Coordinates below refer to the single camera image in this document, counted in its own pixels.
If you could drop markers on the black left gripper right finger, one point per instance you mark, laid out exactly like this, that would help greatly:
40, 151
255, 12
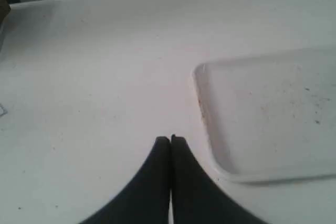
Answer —
195, 197

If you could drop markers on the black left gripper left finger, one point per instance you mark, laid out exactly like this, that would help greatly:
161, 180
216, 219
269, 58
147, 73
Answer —
146, 197

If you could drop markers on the white plastic tray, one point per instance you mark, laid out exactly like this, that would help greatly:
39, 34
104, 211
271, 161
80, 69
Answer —
270, 117

